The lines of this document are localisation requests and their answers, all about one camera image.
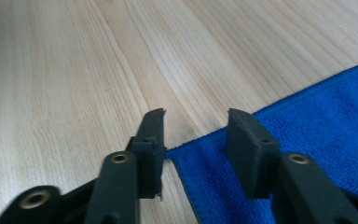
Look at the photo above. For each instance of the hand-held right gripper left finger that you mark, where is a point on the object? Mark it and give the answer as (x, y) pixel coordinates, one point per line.
(150, 149)

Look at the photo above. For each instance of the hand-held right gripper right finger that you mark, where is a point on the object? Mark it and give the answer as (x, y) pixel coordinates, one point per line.
(251, 152)

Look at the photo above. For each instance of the blue towel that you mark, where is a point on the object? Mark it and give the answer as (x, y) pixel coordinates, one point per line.
(323, 124)

